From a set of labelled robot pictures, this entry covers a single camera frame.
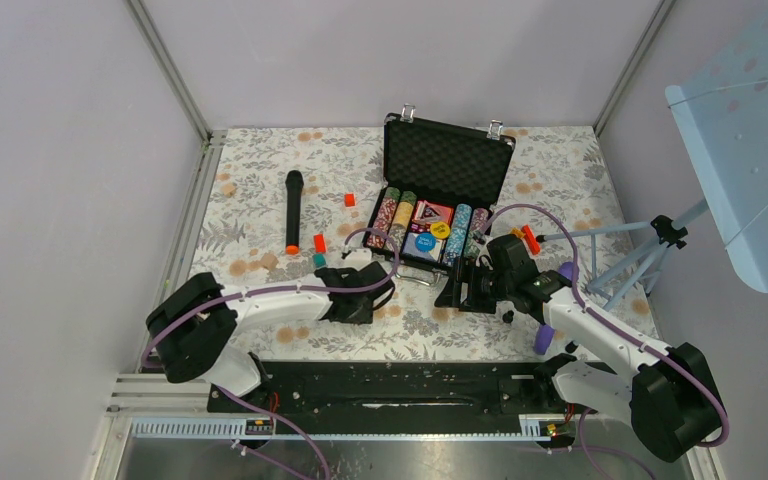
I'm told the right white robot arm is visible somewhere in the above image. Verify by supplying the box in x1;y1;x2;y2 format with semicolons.
435;234;727;462

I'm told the teal cube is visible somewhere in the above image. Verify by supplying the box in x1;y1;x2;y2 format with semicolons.
313;253;327;269

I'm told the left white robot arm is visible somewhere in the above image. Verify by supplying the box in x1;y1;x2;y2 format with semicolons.
145;250;395;411

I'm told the black cylinder orange cap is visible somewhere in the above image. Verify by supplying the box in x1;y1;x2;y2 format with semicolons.
285;170;304;255

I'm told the floral table mat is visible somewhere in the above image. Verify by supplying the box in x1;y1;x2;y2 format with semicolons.
191;126;624;362

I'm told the yellow big blind button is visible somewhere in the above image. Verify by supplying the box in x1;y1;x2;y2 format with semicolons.
429;221;451;240

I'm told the purple cable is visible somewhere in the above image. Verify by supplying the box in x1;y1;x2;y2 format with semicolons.
140;227;402;480
473;203;731;480

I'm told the red lego piece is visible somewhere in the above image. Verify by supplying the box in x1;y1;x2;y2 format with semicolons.
521;225;541;255

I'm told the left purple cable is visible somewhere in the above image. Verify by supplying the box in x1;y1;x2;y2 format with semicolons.
140;227;402;480

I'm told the blue small blind button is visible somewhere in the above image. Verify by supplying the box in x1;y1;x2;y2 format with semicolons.
414;232;437;253

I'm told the black poker case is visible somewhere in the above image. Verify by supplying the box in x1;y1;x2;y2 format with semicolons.
360;103;517;287

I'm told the long red block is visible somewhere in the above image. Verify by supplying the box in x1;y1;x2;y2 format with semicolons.
313;234;327;254

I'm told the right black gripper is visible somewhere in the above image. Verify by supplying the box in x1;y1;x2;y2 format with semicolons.
433;256;514;315

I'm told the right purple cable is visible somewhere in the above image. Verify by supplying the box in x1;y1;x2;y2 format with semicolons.
473;203;731;480

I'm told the light blue music stand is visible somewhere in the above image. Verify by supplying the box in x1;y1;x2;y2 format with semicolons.
536;0;768;313

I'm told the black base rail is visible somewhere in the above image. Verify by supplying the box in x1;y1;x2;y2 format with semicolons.
244;361;584;436

